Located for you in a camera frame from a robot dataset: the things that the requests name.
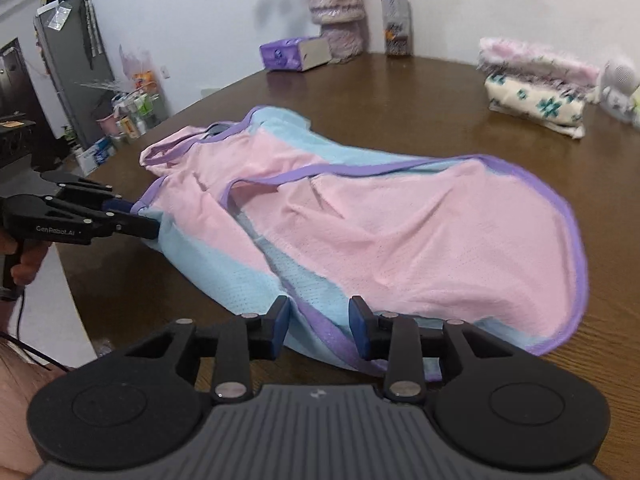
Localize purple tissue pack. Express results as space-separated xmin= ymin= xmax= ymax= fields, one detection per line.
xmin=259 ymin=36 xmax=332 ymax=73

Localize blue white carton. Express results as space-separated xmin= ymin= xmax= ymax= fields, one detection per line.
xmin=75 ymin=137 xmax=118 ymax=173

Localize pink plastic bags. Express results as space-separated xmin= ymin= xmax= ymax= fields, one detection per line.
xmin=119 ymin=45 xmax=161 ymax=96

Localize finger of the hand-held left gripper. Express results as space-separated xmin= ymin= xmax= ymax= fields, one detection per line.
xmin=92 ymin=210 xmax=162 ymax=240
xmin=41 ymin=170 xmax=134 ymax=214

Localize person's left hand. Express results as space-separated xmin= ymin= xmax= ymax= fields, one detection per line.
xmin=0 ymin=232 xmax=51 ymax=287

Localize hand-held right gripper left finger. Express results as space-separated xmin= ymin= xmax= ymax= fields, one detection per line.
xmin=127 ymin=295 xmax=292 ymax=404

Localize tea bottle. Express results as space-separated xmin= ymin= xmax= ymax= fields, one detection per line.
xmin=380 ymin=0 xmax=414 ymax=57

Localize grey refrigerator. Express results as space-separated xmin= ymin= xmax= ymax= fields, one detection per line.
xmin=34 ymin=0 xmax=117 ymax=148

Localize black cable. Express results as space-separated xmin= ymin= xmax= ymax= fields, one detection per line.
xmin=0 ymin=287 xmax=68 ymax=373

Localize white round speaker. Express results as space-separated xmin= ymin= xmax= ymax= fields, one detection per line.
xmin=597 ymin=57 xmax=640 ymax=123

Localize cream floral folded cloth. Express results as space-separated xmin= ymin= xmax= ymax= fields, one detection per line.
xmin=484 ymin=72 xmax=587 ymax=140

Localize wire storage rack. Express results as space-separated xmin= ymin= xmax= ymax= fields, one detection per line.
xmin=95 ymin=77 xmax=168 ymax=161

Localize pink blue mesh vest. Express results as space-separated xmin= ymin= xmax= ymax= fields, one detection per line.
xmin=139 ymin=105 xmax=590 ymax=378

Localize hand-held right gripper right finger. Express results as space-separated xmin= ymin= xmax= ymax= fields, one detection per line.
xmin=348 ymin=295 xmax=517 ymax=404

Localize pink floral folded cloth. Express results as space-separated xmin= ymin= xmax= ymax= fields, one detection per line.
xmin=477 ymin=36 xmax=601 ymax=106

